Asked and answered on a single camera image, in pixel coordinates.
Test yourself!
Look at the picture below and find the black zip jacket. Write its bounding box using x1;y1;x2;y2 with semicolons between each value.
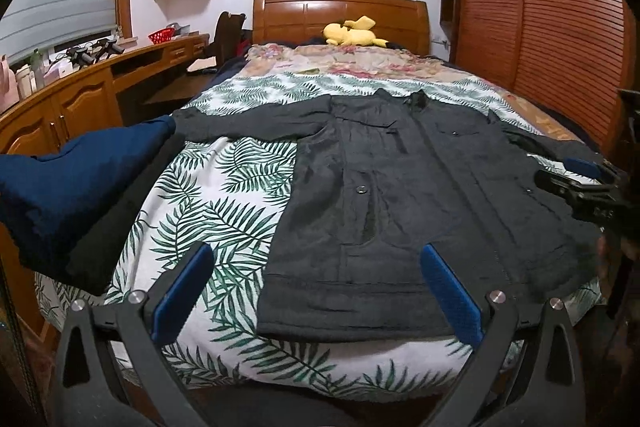
175;90;599;343

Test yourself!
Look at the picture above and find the wooden louvered wardrobe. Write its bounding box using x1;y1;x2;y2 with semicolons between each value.
440;0;639;159

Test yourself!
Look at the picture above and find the folded navy blue garment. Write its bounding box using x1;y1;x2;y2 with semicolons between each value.
1;116;176;256

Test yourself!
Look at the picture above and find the green leaf pattern bedsheet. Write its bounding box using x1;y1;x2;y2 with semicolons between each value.
34;69;604;403

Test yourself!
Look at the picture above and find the yellow plush toy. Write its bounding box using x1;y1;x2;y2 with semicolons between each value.
323;15;387;48

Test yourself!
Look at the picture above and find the long wooden desk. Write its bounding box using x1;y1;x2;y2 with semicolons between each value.
1;36;208;340

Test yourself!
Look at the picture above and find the floral quilt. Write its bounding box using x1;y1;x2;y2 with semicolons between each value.
240;43;586;143

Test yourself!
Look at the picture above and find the wooden bed headboard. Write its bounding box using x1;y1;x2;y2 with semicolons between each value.
252;0;431;55

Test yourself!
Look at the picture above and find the red basket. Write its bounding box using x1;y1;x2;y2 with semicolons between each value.
148;27;176;44

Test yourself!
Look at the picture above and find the dark wooden chair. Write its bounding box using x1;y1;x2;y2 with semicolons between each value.
203;11;246;68

